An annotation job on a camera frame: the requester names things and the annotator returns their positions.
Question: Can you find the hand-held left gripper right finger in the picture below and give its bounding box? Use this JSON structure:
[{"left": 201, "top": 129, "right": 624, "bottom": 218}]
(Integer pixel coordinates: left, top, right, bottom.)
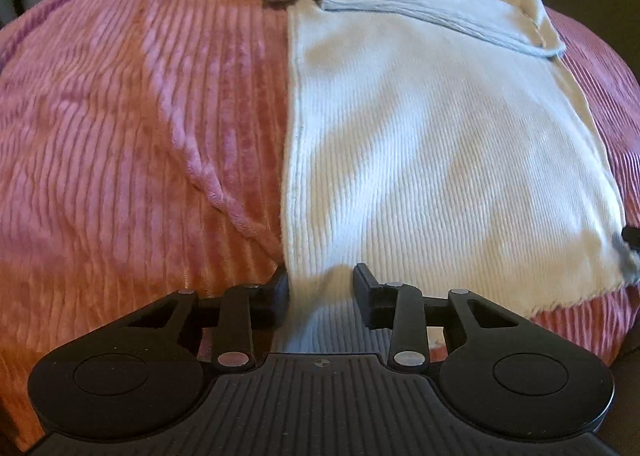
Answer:
[{"left": 352, "top": 263, "right": 526, "bottom": 372}]

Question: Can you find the pink ribbed blanket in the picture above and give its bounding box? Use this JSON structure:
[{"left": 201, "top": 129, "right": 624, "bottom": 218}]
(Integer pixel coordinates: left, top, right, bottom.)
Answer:
[{"left": 0, "top": 0, "right": 640, "bottom": 452}]

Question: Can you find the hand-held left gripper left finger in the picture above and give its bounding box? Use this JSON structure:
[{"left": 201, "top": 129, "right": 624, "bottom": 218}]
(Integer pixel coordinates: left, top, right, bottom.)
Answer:
[{"left": 117, "top": 263, "right": 291, "bottom": 372}]

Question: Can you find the white ribbed knit sweater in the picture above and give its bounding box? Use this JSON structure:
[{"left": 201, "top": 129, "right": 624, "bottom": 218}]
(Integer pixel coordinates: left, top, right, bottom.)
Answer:
[{"left": 252, "top": 0, "right": 640, "bottom": 355}]

